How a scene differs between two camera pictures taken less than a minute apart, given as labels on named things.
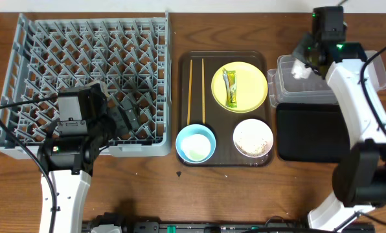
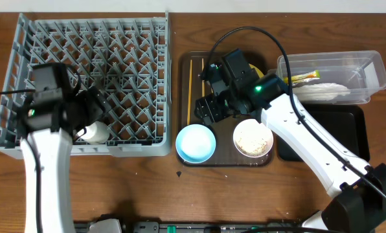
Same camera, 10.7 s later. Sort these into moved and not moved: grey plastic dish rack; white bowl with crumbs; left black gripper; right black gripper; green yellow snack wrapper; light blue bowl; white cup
Moved: left black gripper; right black gripper; green yellow snack wrapper; white cup
Not moved: grey plastic dish rack; light blue bowl; white bowl with crumbs
